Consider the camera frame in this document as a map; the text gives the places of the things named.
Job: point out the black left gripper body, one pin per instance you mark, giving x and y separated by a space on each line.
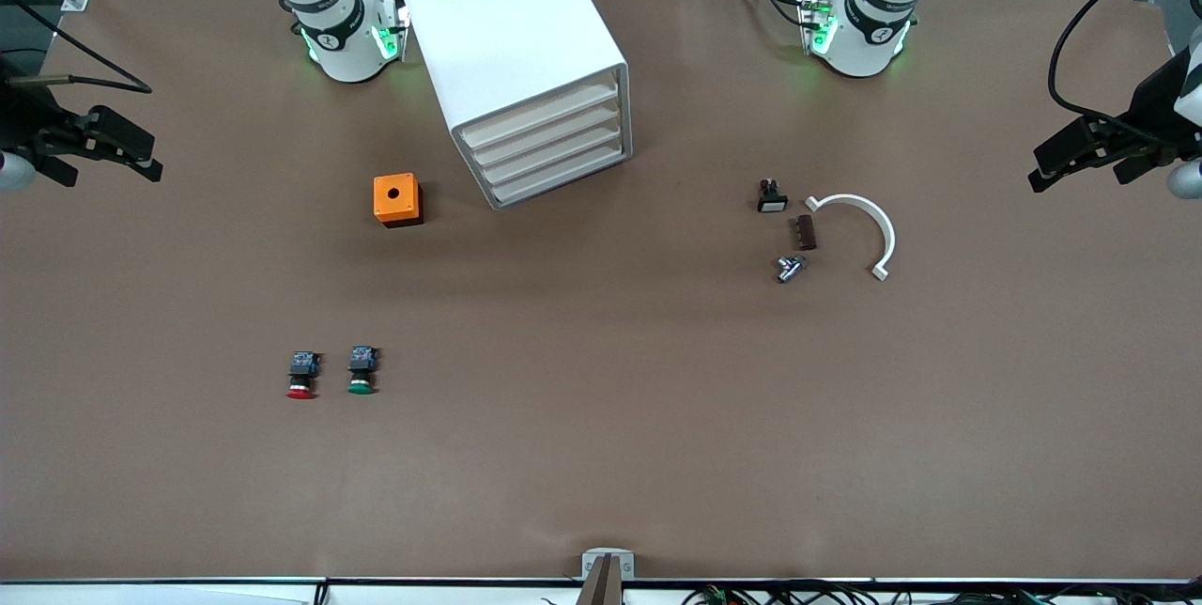
1153 107

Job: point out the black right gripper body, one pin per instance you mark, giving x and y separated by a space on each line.
21 121

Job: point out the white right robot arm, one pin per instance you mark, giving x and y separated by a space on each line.
347 60

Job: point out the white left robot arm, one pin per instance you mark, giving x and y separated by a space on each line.
873 51

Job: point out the red push button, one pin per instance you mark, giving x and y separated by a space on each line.
301 375

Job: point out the green push button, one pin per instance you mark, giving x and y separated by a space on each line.
362 370

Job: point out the brown terminal block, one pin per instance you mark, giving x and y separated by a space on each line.
803 232

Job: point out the silver metal fitting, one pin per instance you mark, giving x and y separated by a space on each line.
789 268

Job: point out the brown table mat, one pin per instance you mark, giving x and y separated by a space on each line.
601 445

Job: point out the white curved plastic bracket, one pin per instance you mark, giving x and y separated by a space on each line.
850 200

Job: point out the orange button enclosure box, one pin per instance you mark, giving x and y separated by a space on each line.
394 210

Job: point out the black switch with white face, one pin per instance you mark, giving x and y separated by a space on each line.
772 202

